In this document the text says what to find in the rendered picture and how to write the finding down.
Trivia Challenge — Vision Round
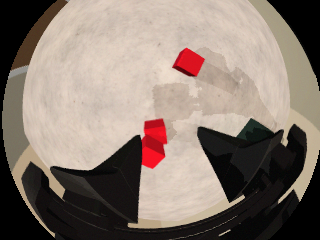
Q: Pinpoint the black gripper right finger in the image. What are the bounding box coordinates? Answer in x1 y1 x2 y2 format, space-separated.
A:
197 127 284 203

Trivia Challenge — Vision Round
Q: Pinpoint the red cube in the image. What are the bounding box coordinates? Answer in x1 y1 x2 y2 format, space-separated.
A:
141 133 165 168
144 119 168 145
172 48 205 77

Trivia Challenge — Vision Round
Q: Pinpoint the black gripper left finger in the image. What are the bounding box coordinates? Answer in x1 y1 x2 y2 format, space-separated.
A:
49 135 143 224

